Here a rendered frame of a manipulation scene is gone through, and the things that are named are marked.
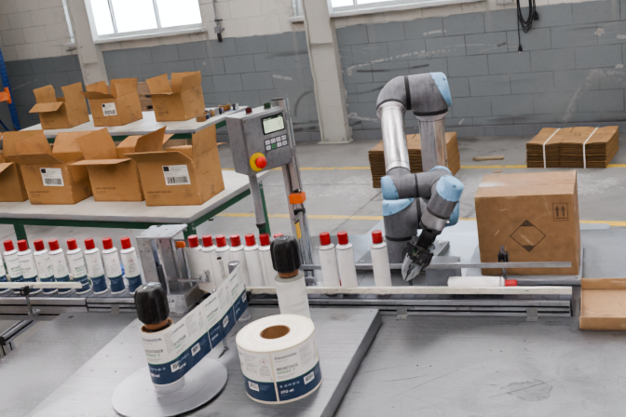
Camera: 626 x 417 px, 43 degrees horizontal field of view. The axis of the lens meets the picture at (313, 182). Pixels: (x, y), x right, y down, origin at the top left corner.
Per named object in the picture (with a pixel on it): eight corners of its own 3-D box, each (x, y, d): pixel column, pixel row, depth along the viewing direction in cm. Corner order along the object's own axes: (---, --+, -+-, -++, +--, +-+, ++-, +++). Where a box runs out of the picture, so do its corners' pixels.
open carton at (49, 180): (14, 210, 458) (-3, 147, 448) (67, 186, 497) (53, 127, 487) (65, 210, 442) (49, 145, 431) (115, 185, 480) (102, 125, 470)
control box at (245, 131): (234, 172, 259) (224, 115, 254) (278, 159, 268) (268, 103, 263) (251, 177, 251) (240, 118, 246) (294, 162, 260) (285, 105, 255)
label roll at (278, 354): (324, 359, 214) (317, 311, 210) (319, 400, 195) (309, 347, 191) (252, 366, 217) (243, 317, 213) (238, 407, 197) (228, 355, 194)
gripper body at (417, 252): (401, 258, 237) (416, 224, 232) (406, 248, 245) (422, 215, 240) (424, 270, 236) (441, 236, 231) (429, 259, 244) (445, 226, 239)
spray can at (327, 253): (322, 296, 254) (313, 236, 249) (328, 289, 259) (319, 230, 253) (338, 296, 252) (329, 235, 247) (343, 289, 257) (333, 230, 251)
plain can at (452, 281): (445, 280, 239) (515, 280, 232) (448, 273, 244) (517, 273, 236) (447, 296, 241) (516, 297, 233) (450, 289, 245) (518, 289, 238)
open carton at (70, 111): (32, 133, 716) (21, 92, 706) (70, 119, 760) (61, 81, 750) (62, 131, 700) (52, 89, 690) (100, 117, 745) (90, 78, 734)
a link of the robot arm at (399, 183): (370, 72, 266) (381, 187, 236) (402, 68, 265) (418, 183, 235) (373, 96, 275) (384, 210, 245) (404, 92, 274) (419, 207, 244)
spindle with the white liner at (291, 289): (278, 341, 229) (262, 244, 221) (290, 326, 237) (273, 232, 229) (307, 341, 226) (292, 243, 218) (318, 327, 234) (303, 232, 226)
